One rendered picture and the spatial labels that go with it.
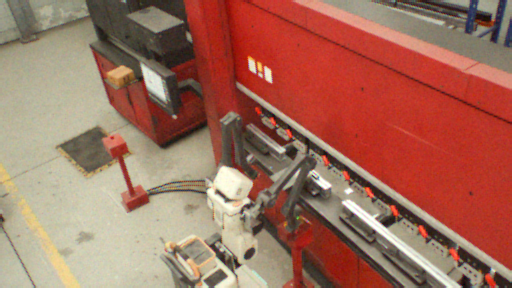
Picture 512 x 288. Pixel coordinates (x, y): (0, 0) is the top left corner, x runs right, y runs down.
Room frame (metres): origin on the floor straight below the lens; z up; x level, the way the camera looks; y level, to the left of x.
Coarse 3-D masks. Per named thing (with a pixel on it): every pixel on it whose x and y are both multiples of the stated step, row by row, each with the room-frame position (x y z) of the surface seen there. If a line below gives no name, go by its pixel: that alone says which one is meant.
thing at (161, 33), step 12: (144, 12) 3.77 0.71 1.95; (156, 12) 3.74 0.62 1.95; (132, 24) 3.70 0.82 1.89; (144, 24) 3.53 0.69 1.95; (156, 24) 3.50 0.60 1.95; (168, 24) 3.48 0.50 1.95; (180, 24) 3.46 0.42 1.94; (132, 36) 3.75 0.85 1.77; (144, 36) 3.54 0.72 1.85; (156, 36) 3.37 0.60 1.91; (168, 36) 3.40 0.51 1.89; (180, 36) 3.45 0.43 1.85; (156, 48) 3.40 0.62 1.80; (168, 48) 3.39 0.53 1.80; (180, 48) 3.45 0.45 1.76; (156, 60) 3.75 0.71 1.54
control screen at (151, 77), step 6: (144, 66) 3.62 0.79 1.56; (144, 72) 3.65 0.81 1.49; (150, 72) 3.54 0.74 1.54; (150, 78) 3.57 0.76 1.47; (156, 78) 3.47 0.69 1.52; (150, 84) 3.60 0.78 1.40; (156, 84) 3.50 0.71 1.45; (150, 90) 3.62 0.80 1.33; (156, 90) 3.52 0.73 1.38; (162, 90) 3.42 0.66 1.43; (162, 96) 3.45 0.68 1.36
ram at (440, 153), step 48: (240, 0) 3.28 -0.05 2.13; (240, 48) 3.35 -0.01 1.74; (288, 48) 2.81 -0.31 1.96; (336, 48) 2.41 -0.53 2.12; (288, 96) 2.84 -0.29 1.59; (336, 96) 2.41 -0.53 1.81; (384, 96) 2.09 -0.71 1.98; (432, 96) 1.84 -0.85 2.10; (336, 144) 2.41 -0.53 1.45; (384, 144) 2.07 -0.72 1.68; (432, 144) 1.81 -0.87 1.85; (480, 144) 1.61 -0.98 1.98; (384, 192) 2.04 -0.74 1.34; (432, 192) 1.77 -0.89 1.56; (480, 192) 1.56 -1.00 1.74; (480, 240) 1.51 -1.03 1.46
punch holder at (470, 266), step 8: (464, 256) 1.56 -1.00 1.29; (472, 256) 1.53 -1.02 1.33; (456, 264) 1.59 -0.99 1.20; (464, 264) 1.55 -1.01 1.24; (472, 264) 1.52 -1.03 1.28; (480, 264) 1.49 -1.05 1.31; (464, 272) 1.54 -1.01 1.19; (472, 272) 1.51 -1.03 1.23; (488, 272) 1.50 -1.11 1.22; (480, 280) 1.47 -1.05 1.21
